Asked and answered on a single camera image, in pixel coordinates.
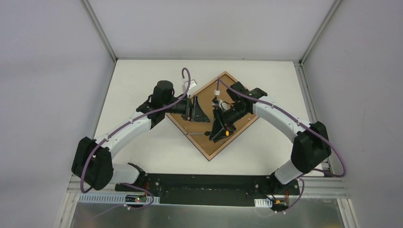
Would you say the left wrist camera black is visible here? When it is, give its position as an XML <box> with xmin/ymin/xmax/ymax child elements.
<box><xmin>182</xmin><ymin>79</ymin><xmax>197</xmax><ymax>90</ymax></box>

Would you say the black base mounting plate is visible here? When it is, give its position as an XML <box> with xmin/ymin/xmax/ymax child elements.
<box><xmin>134</xmin><ymin>173</ymin><xmax>300</xmax><ymax>207</ymax></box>

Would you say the yellow black screwdriver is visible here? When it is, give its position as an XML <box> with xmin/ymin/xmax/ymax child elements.
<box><xmin>185</xmin><ymin>131</ymin><xmax>230</xmax><ymax>137</ymax></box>

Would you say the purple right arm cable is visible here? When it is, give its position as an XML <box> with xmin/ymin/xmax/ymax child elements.
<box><xmin>216</xmin><ymin>77</ymin><xmax>347</xmax><ymax>215</ymax></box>

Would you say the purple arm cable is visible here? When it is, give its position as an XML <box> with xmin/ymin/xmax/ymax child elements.
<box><xmin>216</xmin><ymin>77</ymin><xmax>347</xmax><ymax>215</ymax></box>
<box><xmin>80</xmin><ymin>67</ymin><xmax>192</xmax><ymax>211</ymax></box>

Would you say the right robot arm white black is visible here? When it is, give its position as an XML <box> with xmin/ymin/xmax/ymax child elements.
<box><xmin>205</xmin><ymin>82</ymin><xmax>331</xmax><ymax>195</ymax></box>

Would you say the blue wooden photo frame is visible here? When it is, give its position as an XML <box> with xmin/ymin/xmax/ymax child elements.
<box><xmin>167</xmin><ymin>71</ymin><xmax>258</xmax><ymax>161</ymax></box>

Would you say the aluminium front rail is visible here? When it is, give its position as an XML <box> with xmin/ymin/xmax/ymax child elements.
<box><xmin>67</xmin><ymin>171</ymin><xmax>350</xmax><ymax>200</ymax></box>

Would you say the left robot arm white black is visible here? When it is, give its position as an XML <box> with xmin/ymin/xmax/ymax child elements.
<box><xmin>71</xmin><ymin>80</ymin><xmax>210</xmax><ymax>192</ymax></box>

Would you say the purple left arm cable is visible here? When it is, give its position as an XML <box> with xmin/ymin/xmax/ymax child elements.
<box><xmin>80</xmin><ymin>67</ymin><xmax>192</xmax><ymax>211</ymax></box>

